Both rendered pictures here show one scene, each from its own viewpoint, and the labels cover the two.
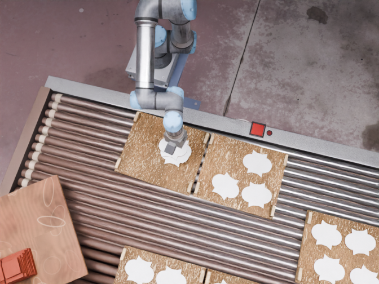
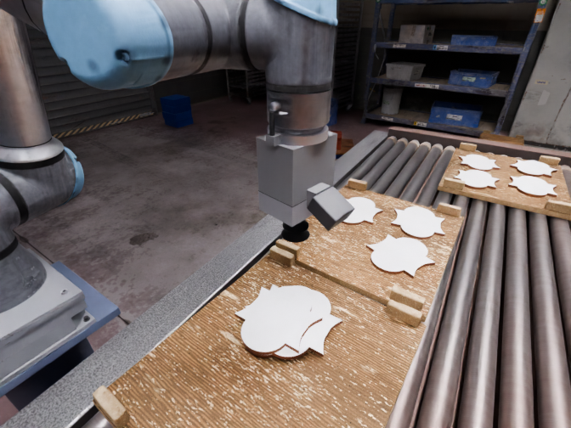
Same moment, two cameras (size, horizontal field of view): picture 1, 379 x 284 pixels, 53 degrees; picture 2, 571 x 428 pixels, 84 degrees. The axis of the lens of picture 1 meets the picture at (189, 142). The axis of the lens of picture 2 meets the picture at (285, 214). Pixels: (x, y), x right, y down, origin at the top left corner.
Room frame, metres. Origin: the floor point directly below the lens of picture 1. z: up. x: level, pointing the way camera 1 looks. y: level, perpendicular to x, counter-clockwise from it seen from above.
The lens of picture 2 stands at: (0.45, 0.44, 1.40)
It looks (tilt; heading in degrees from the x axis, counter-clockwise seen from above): 32 degrees down; 281
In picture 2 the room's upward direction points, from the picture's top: straight up
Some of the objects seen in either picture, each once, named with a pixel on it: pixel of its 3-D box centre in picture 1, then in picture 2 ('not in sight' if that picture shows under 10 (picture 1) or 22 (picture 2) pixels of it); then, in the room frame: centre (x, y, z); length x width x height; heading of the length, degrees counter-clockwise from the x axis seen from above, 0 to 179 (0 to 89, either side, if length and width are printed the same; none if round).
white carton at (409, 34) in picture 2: not in sight; (416, 34); (-0.31, -4.72, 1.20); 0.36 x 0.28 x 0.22; 144
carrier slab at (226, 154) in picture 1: (241, 174); (374, 233); (0.36, -0.25, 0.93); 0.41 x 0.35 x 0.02; 67
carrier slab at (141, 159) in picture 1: (163, 152); (277, 361); (0.53, 0.14, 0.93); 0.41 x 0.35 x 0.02; 66
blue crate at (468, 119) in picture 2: not in sight; (455, 114); (-0.97, -4.41, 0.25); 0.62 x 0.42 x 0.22; 164
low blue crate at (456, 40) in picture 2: not in sight; (472, 41); (-0.94, -4.38, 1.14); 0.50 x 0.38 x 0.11; 165
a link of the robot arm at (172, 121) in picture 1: (173, 123); (296, 31); (0.52, 0.06, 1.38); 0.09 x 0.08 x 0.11; 172
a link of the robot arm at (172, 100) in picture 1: (170, 101); (208, 32); (0.62, 0.06, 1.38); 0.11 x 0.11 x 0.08; 82
